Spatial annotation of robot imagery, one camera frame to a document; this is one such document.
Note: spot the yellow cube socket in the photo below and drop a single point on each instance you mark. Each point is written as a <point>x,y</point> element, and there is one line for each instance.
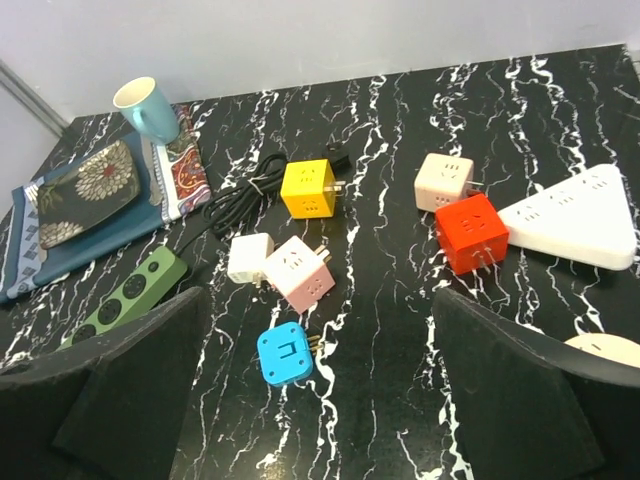
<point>309,189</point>

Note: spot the white cube charger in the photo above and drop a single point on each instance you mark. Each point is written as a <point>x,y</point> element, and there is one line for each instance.
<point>247,254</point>

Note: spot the blue plug adapter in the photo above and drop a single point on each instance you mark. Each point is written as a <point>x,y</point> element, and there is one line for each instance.
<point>285,353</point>

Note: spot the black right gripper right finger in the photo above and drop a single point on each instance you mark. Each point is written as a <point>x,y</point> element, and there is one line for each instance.
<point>532,407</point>

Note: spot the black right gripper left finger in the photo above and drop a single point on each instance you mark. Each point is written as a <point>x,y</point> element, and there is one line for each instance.
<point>111,406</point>

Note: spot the pink round socket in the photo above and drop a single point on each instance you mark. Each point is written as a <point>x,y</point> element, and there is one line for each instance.
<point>608,346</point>

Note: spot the dark floral square plate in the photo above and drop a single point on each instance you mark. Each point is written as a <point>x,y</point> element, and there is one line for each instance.
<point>89,194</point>

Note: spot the red cube socket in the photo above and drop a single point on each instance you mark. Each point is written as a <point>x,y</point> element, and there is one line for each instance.
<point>471,234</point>

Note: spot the white triangular power strip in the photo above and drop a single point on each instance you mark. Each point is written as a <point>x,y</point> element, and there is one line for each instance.
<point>584,218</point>

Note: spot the pink cube socket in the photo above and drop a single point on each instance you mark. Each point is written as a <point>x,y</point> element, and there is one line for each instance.
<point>299,273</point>

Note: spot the teal ceramic mug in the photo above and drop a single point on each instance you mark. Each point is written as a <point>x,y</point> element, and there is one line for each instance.
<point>145,107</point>

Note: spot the green power strip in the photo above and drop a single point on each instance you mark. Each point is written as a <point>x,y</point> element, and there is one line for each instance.
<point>137,295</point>

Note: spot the beige cube socket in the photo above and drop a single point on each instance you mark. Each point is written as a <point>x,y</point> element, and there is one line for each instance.
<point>442,180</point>

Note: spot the blue patterned placemat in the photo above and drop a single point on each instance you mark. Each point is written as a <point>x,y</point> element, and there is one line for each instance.
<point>173,184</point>

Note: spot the silver fork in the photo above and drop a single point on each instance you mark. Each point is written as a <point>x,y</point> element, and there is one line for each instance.
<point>31,192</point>

